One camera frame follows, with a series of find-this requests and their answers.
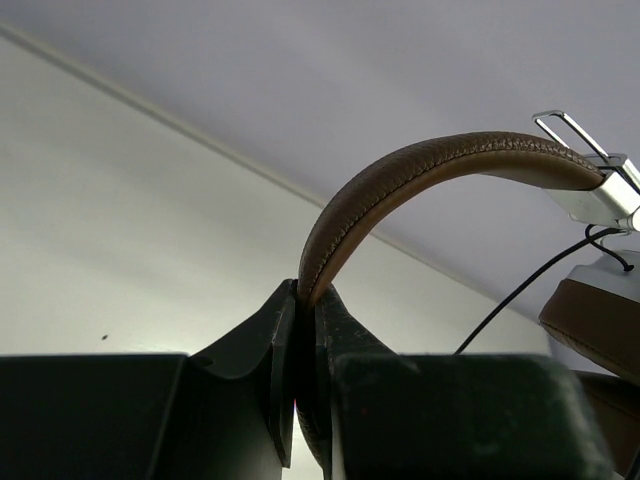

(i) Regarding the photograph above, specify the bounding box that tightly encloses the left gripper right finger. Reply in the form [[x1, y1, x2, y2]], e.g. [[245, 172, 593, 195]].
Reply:
[[309, 289, 614, 479]]

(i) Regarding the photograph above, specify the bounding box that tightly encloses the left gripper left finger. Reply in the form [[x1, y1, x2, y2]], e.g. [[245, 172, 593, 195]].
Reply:
[[1, 280, 296, 479]]

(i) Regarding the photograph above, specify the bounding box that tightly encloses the thin black headphone cable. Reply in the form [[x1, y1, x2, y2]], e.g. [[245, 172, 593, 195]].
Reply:
[[452, 222, 640, 356]]

